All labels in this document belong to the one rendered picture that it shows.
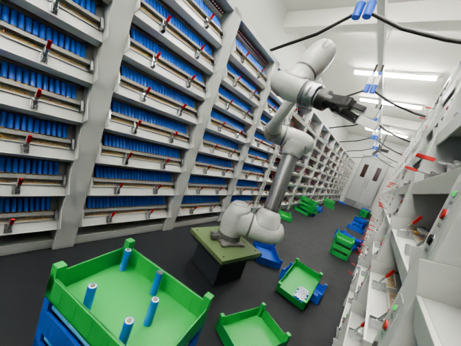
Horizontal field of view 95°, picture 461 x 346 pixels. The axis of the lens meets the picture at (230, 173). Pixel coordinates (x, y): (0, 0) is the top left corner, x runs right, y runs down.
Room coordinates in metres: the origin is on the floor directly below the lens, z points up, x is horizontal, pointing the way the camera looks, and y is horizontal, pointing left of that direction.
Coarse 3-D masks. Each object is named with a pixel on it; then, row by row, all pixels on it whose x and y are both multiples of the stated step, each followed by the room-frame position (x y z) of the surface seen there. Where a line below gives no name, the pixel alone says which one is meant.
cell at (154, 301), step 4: (152, 300) 0.41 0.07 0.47; (156, 300) 0.41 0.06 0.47; (152, 304) 0.40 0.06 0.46; (156, 304) 0.41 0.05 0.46; (148, 308) 0.41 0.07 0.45; (152, 308) 0.40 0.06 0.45; (156, 308) 0.41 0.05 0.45; (148, 312) 0.41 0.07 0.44; (152, 312) 0.41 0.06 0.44; (148, 316) 0.40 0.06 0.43; (152, 316) 0.41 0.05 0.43; (144, 320) 0.41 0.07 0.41; (148, 320) 0.40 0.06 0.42; (152, 320) 0.41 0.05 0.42; (144, 324) 0.41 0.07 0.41; (148, 324) 0.41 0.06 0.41
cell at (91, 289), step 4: (88, 284) 0.39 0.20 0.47; (92, 284) 0.39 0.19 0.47; (96, 284) 0.40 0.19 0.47; (88, 288) 0.38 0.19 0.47; (92, 288) 0.39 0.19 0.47; (96, 288) 0.39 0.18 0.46; (88, 292) 0.38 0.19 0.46; (92, 292) 0.39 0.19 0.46; (84, 296) 0.39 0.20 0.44; (88, 296) 0.38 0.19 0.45; (92, 296) 0.39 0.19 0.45; (84, 300) 0.38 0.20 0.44; (88, 300) 0.39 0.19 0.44; (92, 300) 0.39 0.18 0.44; (84, 304) 0.38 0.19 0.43; (88, 304) 0.39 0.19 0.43; (92, 304) 0.40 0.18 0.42; (88, 308) 0.39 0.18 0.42
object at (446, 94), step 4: (460, 72) 1.13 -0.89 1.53; (460, 76) 1.12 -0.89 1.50; (452, 84) 1.24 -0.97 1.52; (452, 88) 1.23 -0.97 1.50; (444, 92) 1.44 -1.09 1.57; (448, 92) 1.31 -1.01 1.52; (452, 92) 1.32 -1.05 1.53; (444, 96) 1.39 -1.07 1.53; (448, 96) 1.31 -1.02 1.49; (444, 100) 1.38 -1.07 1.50
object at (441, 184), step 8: (416, 176) 0.86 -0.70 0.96; (432, 176) 0.56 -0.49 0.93; (440, 176) 0.49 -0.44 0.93; (448, 176) 0.43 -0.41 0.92; (456, 176) 0.39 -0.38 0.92; (416, 184) 0.78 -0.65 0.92; (424, 184) 0.65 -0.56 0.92; (432, 184) 0.55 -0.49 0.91; (440, 184) 0.48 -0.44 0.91; (448, 184) 0.43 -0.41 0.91; (416, 192) 0.76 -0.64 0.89; (424, 192) 0.64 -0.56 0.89; (432, 192) 0.54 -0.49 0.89; (440, 192) 0.47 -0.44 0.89; (448, 192) 0.42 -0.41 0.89
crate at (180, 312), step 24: (96, 264) 0.49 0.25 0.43; (144, 264) 0.55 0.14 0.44; (48, 288) 0.39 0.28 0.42; (72, 288) 0.43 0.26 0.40; (120, 288) 0.48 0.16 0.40; (144, 288) 0.50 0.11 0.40; (168, 288) 0.51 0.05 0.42; (72, 312) 0.36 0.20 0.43; (96, 312) 0.40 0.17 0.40; (120, 312) 0.42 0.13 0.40; (144, 312) 0.44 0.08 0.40; (168, 312) 0.46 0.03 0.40; (192, 312) 0.48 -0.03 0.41; (96, 336) 0.33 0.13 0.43; (144, 336) 0.38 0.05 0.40; (168, 336) 0.40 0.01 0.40; (192, 336) 0.42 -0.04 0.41
